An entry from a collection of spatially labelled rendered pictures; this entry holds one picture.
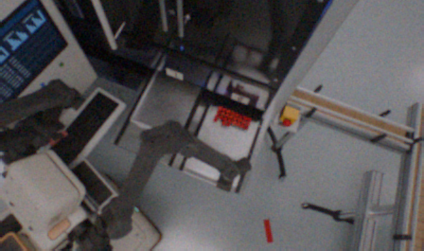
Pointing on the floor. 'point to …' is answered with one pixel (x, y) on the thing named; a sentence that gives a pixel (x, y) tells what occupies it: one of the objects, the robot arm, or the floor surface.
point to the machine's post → (322, 35)
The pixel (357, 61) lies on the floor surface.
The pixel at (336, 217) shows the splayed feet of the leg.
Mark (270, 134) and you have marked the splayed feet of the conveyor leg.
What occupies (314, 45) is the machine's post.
